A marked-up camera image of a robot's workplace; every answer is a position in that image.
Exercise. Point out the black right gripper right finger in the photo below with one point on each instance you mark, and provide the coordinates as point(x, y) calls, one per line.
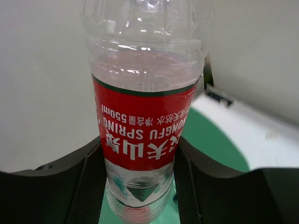
point(211, 193)

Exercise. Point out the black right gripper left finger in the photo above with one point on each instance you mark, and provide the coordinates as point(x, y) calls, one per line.
point(68, 190)

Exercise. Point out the red label plastic bottle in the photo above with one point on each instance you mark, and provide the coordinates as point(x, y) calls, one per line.
point(146, 58)

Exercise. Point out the green plastic bin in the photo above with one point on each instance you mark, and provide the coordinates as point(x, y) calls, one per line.
point(204, 135)

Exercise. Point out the blue label sticker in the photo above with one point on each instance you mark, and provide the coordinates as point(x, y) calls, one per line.
point(220, 99)

